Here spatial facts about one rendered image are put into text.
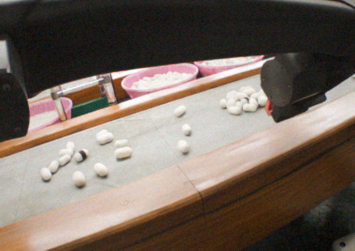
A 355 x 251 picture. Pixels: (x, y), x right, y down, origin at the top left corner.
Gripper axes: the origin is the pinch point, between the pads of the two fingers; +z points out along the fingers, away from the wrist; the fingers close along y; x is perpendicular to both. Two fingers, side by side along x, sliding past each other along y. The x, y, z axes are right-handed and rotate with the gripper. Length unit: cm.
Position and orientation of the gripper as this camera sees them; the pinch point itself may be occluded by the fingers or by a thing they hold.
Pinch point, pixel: (269, 110)
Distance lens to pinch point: 53.1
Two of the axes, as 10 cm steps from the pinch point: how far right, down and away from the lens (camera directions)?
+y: -9.1, 2.9, -3.0
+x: 3.7, 9.0, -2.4
